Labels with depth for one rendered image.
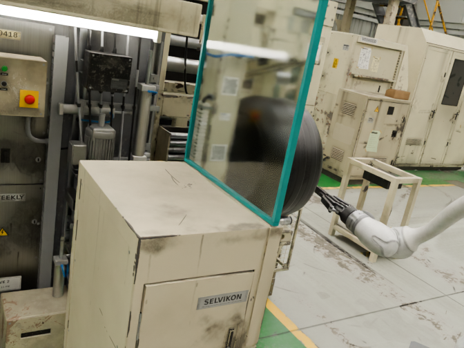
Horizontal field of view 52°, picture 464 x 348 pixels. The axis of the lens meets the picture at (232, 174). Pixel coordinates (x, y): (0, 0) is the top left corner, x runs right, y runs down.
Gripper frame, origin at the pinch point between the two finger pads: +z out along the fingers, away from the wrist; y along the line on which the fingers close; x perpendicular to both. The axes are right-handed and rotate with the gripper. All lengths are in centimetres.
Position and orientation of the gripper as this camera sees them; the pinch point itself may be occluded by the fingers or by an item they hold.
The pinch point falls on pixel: (321, 192)
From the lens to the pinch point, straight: 203.6
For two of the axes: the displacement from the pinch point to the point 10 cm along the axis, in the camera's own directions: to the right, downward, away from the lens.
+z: -4.7, -4.6, 7.5
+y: -8.5, 0.0, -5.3
